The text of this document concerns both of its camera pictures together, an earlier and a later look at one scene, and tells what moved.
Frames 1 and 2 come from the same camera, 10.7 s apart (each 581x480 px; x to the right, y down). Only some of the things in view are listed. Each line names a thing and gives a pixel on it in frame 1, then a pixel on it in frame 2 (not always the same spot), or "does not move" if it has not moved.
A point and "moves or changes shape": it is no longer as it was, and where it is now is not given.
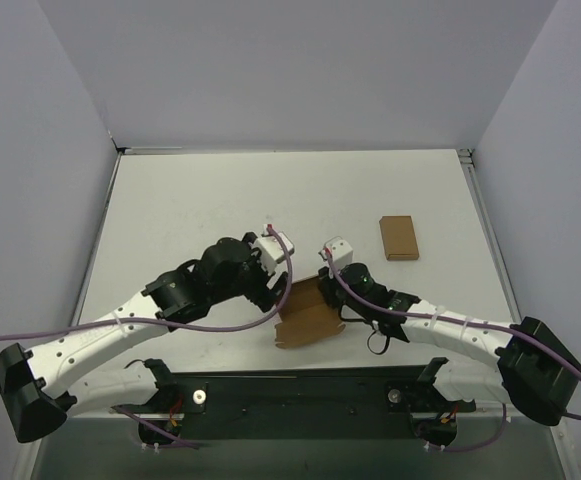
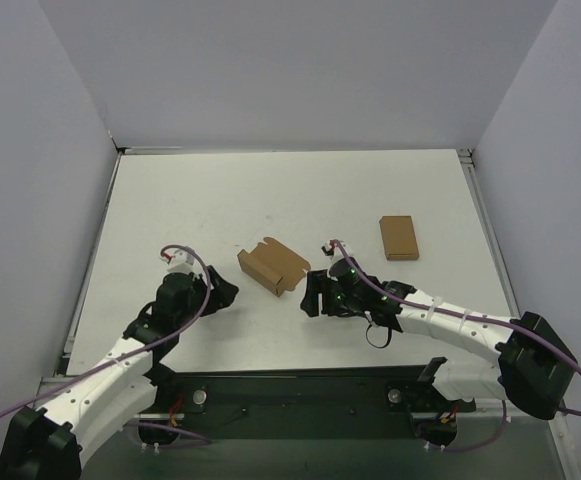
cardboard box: [306, 315] moves or changes shape
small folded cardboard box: [399, 238] does not move
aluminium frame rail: [467, 157] does not move
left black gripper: [268, 288] -> [210, 292]
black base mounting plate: [299, 404] does not move
